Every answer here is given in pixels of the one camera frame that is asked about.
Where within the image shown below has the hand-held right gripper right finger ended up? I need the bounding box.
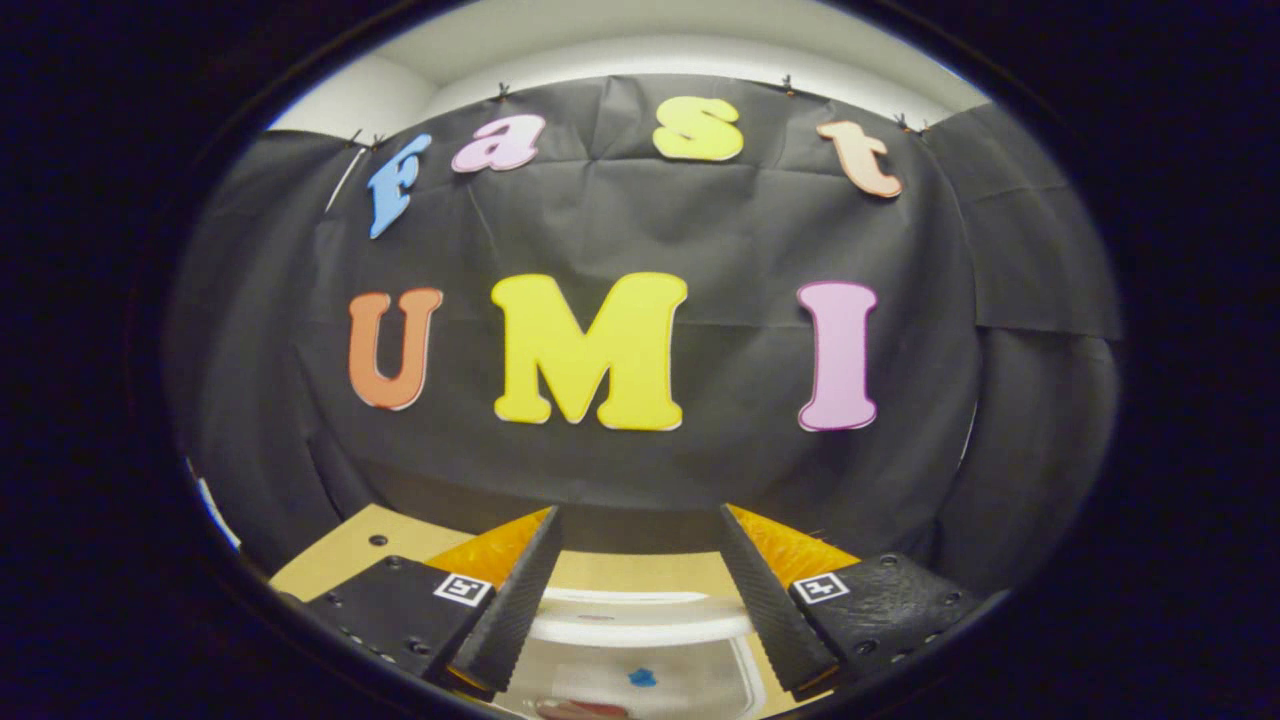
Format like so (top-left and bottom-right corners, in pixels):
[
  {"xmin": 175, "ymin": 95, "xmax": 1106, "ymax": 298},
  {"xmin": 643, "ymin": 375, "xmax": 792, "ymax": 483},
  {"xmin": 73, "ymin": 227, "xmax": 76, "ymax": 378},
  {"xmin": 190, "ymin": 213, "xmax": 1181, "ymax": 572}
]
[{"xmin": 718, "ymin": 503, "xmax": 986, "ymax": 701}]

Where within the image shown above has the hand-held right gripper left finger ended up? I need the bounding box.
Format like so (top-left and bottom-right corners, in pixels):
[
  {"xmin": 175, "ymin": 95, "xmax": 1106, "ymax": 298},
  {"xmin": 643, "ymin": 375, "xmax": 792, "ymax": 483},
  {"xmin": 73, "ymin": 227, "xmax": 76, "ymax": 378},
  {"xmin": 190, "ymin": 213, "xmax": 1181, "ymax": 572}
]
[{"xmin": 300, "ymin": 505, "xmax": 564, "ymax": 696}]

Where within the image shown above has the white desktop garbage bin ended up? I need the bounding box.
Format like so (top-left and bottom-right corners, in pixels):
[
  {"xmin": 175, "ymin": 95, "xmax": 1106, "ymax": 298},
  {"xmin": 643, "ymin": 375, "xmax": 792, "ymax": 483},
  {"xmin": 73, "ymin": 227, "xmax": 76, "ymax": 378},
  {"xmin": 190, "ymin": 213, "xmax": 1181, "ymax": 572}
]
[{"xmin": 500, "ymin": 588, "xmax": 771, "ymax": 720}]

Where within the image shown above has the wooden desktop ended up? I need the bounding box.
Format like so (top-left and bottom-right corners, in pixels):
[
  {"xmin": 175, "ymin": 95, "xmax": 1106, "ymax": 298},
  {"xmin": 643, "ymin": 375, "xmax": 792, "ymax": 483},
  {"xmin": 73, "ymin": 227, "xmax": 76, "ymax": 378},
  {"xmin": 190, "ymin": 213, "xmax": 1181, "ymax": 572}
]
[{"xmin": 268, "ymin": 503, "xmax": 861, "ymax": 720}]

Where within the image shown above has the black backdrop cloth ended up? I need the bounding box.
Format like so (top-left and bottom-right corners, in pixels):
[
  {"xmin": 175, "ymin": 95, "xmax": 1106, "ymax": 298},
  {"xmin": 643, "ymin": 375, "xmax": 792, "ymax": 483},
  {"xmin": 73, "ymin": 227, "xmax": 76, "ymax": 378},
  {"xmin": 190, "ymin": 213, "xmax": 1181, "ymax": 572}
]
[{"xmin": 165, "ymin": 75, "xmax": 1121, "ymax": 601}]

